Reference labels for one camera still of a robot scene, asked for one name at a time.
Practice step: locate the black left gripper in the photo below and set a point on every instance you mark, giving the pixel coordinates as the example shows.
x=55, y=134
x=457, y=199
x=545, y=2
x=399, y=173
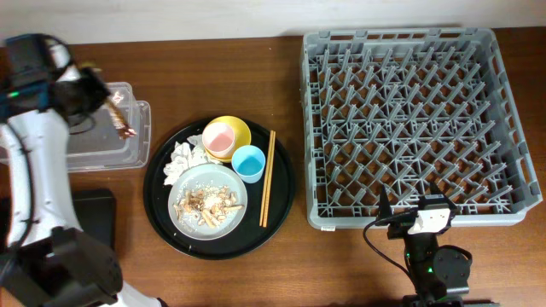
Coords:
x=101, y=80

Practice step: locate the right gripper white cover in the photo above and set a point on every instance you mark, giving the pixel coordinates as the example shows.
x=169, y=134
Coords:
x=398, y=228

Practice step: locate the brown gold snack wrapper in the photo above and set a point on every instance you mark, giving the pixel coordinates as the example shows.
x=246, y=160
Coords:
x=119, y=121

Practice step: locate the white napkin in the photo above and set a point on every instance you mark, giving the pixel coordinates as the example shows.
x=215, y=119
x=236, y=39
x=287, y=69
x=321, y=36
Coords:
x=185, y=156

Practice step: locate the pink cup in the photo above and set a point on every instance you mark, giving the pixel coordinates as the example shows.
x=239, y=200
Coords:
x=219, y=139

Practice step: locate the light blue cup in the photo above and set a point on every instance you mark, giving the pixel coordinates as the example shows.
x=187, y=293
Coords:
x=248, y=162

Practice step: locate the yellow bowl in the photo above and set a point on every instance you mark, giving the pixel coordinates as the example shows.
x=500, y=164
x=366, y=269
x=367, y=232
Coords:
x=242, y=133

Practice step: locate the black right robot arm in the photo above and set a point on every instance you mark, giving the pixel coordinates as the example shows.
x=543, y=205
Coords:
x=438, y=273

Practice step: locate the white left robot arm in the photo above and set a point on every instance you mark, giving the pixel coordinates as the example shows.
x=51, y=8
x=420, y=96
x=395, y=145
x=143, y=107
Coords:
x=49, y=260

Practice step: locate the clear plastic waste bin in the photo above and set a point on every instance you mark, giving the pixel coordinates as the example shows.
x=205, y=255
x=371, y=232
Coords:
x=93, y=145

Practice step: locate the grey plastic dishwasher rack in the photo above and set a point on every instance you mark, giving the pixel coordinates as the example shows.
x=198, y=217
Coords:
x=406, y=107

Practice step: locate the white label sticker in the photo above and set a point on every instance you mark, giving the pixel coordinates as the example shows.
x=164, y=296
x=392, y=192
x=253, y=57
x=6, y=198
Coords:
x=328, y=228

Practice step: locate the black rectangular bin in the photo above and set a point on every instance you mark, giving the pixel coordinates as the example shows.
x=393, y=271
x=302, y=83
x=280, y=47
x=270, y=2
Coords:
x=96, y=212

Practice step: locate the left wooden chopstick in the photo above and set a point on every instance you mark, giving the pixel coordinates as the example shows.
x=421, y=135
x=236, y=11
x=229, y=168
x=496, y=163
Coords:
x=266, y=178

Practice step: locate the wooden chopstick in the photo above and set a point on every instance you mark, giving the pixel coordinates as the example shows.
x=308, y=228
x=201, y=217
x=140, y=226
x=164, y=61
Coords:
x=266, y=178
x=268, y=198

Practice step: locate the right wooden chopstick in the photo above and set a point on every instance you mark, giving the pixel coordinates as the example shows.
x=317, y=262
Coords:
x=268, y=198

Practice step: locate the round black serving tray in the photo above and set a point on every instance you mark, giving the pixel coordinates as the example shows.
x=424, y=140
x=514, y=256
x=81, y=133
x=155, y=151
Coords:
x=248, y=235

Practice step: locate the grey plate with food scraps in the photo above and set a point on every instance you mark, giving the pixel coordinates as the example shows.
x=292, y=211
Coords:
x=213, y=175

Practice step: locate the food scraps on plate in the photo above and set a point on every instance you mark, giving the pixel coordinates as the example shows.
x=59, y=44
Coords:
x=207, y=205

